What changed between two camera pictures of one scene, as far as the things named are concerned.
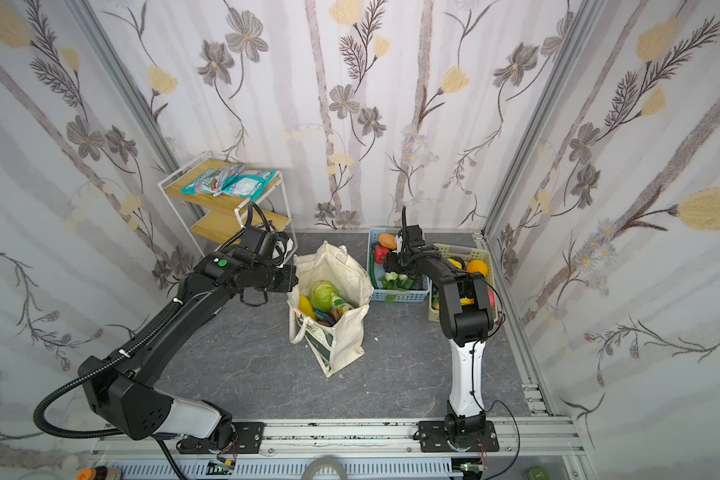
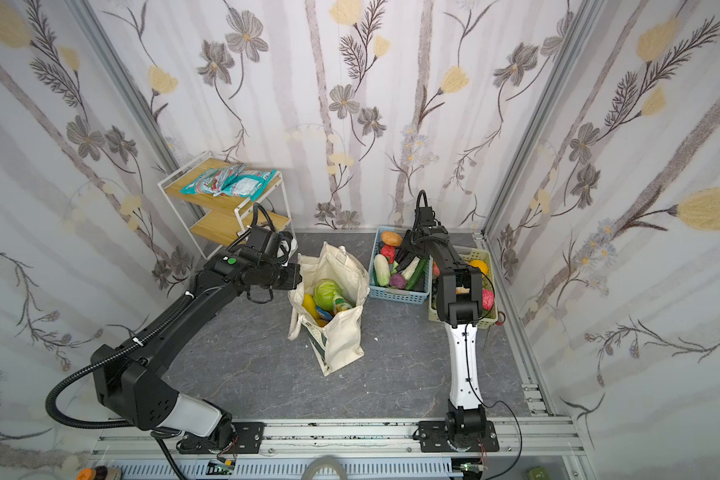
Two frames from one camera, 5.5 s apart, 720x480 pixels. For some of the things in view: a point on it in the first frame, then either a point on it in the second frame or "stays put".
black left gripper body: [284, 279] stays put
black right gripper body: [393, 261] to [423, 219]
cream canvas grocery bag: [339, 344] stays put
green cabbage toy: [322, 295] stays put
